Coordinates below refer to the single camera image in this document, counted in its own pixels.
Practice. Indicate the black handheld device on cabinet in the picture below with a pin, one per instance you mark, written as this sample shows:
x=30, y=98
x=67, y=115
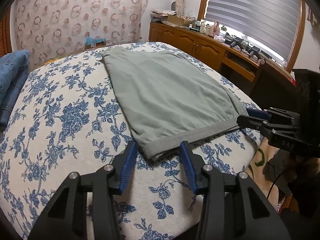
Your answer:
x=235, y=42

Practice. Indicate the patterned pink circle curtain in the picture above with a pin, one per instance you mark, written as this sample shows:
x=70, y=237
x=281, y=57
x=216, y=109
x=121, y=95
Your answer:
x=55, y=28

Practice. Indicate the grey zebra window blind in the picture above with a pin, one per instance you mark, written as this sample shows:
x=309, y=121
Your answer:
x=271, y=22

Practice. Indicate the wooden sideboard cabinet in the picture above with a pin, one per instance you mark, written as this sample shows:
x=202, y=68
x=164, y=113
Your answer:
x=236, y=66

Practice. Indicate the stack of magazines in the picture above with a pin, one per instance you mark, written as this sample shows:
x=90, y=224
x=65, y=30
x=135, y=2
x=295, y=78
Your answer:
x=161, y=15

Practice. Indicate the cardboard box on cabinet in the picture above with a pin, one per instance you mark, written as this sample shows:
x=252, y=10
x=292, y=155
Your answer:
x=180, y=20

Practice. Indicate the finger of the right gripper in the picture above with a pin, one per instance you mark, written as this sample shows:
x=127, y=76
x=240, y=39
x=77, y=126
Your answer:
x=255, y=123
x=255, y=113

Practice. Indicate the grey-green pants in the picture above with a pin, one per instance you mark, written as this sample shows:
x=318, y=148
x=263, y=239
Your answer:
x=167, y=99

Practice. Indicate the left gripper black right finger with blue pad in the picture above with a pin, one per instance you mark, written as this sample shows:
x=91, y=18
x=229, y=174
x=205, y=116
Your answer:
x=233, y=205

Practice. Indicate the folded blue jeans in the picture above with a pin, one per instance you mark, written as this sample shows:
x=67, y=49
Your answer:
x=14, y=72

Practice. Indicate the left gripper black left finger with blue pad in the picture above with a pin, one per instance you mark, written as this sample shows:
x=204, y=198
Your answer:
x=64, y=216

